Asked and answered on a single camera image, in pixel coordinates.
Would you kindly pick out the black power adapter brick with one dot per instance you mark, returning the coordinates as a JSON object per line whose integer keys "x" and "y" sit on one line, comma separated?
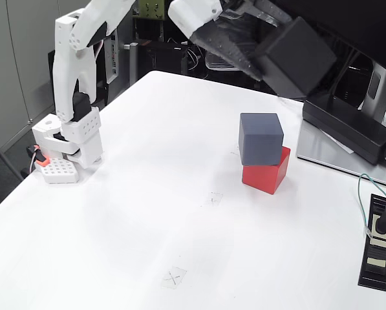
{"x": 344, "y": 126}

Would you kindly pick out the silver monitor stand neck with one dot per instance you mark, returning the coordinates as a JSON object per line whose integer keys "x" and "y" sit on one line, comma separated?
{"x": 378, "y": 87}

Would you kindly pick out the red cube block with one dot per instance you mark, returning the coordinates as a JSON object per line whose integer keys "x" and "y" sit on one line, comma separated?
{"x": 260, "y": 177}

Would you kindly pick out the grey cube block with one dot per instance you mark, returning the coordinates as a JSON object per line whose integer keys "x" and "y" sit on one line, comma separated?
{"x": 260, "y": 139}

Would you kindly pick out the black cube block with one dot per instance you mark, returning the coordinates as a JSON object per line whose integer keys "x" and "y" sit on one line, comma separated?
{"x": 296, "y": 58}

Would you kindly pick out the clear tape with pen mark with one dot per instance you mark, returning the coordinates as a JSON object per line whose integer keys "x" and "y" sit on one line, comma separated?
{"x": 212, "y": 201}
{"x": 235, "y": 152}

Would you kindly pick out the silver metal post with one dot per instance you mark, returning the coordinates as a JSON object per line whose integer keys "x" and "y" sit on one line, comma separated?
{"x": 132, "y": 61}

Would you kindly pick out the clear tape with X mark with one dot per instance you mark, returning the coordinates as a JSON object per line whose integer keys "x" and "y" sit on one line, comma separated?
{"x": 174, "y": 278}

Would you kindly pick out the white perforated base clamp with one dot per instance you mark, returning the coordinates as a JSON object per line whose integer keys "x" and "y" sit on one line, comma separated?
{"x": 60, "y": 171}

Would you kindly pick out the green box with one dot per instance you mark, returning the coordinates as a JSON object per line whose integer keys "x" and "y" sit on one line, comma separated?
{"x": 150, "y": 9}

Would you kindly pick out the silver monitor stand base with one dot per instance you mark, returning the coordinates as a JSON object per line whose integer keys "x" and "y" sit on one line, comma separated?
{"x": 322, "y": 151}

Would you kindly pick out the black panel board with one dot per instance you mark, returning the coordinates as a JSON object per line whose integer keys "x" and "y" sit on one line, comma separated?
{"x": 50, "y": 74}

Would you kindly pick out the black computer case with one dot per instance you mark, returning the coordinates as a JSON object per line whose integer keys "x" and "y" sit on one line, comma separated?
{"x": 163, "y": 56}

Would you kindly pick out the black power strip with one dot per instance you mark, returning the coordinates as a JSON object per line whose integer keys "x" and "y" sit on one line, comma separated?
{"x": 375, "y": 271}

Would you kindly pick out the black monitor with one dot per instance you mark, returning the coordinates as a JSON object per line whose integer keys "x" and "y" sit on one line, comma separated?
{"x": 357, "y": 19}

